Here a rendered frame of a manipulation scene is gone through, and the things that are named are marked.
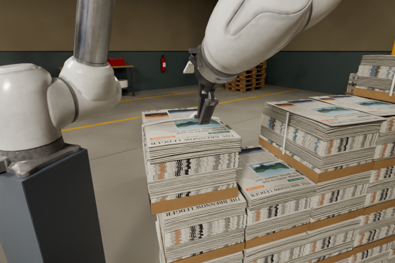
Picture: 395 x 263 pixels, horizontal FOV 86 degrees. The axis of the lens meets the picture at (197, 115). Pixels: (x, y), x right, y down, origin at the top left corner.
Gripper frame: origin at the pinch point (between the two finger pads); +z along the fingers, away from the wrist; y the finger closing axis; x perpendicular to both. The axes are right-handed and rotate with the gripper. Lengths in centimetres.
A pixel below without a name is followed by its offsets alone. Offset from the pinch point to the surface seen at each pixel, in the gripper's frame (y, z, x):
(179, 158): 17.9, 5.1, -4.9
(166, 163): 18.7, 6.0, -8.8
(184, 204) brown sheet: 32.0, 12.2, -3.8
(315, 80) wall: -158, 491, 566
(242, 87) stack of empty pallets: -162, 541, 323
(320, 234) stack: 58, 24, 54
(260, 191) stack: 33.5, 14.7, 24.6
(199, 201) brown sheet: 32.0, 12.2, 1.1
